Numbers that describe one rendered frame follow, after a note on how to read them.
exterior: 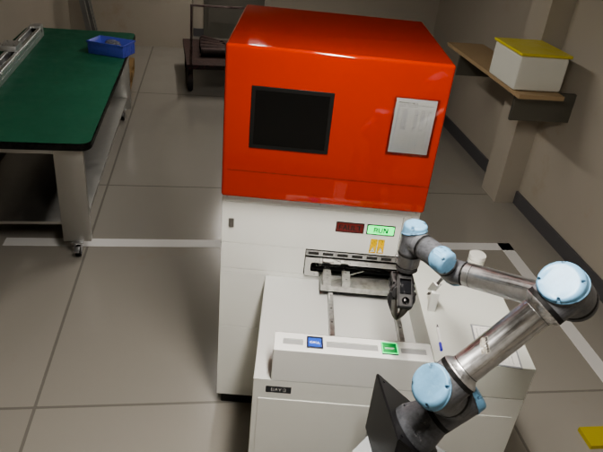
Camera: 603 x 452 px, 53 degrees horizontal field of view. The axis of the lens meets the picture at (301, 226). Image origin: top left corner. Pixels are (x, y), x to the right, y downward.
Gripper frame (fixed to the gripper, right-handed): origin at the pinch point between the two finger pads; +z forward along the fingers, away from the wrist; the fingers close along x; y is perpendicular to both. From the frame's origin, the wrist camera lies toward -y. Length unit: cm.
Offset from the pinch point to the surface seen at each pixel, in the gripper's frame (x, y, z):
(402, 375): -5.1, -3.9, 21.6
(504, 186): -152, 319, 94
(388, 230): -4, 58, 0
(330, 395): 18.4, -3.9, 33.7
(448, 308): -25.5, 26.0, 14.1
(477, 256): -41, 51, 5
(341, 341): 16.7, 3.0, 14.6
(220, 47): 133, 581, 64
